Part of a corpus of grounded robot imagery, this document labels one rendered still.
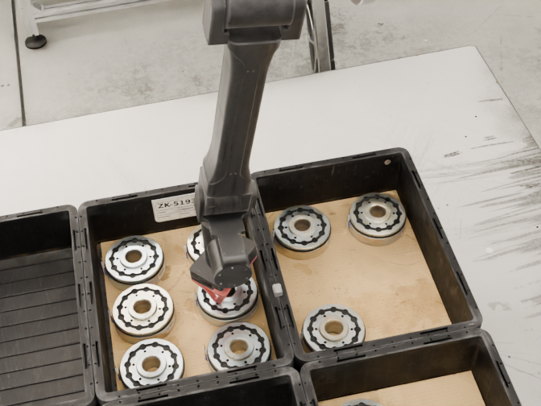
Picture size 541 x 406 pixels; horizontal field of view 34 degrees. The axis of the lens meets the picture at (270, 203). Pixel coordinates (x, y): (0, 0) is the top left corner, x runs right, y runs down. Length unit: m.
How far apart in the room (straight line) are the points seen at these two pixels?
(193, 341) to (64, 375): 0.21
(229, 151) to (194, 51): 2.15
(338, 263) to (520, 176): 0.53
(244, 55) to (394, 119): 1.02
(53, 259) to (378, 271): 0.58
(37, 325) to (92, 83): 1.79
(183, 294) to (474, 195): 0.67
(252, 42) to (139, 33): 2.42
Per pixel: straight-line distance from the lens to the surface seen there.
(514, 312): 1.73
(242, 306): 1.50
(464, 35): 3.42
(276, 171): 1.59
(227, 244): 1.29
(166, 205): 1.59
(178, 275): 1.58
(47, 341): 1.55
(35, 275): 1.64
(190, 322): 1.52
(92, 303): 1.47
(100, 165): 1.96
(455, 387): 1.47
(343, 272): 1.57
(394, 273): 1.58
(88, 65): 3.33
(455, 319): 1.51
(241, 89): 1.08
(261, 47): 1.03
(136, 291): 1.54
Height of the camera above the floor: 2.09
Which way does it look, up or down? 49 degrees down
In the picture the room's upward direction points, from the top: 2 degrees counter-clockwise
